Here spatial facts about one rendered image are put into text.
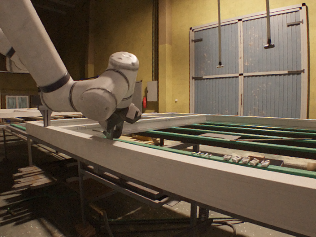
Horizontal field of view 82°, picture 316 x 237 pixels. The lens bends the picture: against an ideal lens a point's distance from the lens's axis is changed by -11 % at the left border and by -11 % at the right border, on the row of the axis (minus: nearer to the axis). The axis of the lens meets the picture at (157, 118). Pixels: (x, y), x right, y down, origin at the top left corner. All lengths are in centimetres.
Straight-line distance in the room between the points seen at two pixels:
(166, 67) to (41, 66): 798
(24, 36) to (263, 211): 57
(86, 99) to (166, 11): 875
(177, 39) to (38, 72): 841
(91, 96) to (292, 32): 692
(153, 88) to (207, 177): 867
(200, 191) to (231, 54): 717
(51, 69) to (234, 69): 698
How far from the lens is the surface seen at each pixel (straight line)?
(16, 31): 53
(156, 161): 43
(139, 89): 991
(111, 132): 76
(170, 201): 106
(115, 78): 53
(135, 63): 58
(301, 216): 34
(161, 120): 143
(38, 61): 54
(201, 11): 861
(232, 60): 742
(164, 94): 836
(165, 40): 869
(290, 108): 685
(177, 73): 853
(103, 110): 48
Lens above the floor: 105
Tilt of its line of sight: 4 degrees down
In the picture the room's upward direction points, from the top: straight up
